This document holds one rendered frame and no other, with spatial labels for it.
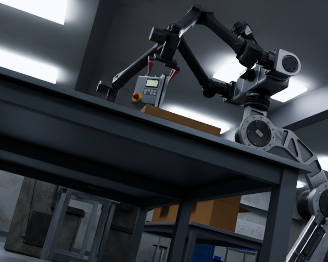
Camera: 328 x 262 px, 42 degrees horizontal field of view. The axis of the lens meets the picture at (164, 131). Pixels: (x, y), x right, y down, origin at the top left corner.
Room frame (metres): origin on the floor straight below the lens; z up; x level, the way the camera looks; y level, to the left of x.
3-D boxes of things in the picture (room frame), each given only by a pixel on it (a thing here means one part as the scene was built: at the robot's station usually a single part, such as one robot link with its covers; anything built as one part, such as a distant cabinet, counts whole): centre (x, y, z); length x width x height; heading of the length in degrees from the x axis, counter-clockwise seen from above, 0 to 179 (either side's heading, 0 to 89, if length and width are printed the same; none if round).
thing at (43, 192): (6.61, 1.25, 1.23); 1.26 x 1.08 x 2.46; 101
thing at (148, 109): (1.44, -0.02, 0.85); 0.30 x 0.26 x 0.04; 13
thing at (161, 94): (2.49, 0.08, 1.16); 0.04 x 0.04 x 0.67; 13
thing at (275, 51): (1.88, -0.40, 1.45); 0.09 x 0.08 x 0.12; 13
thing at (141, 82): (2.54, 0.15, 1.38); 0.17 x 0.10 x 0.19; 68
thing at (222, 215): (4.05, -0.67, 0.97); 0.51 x 0.42 x 0.37; 108
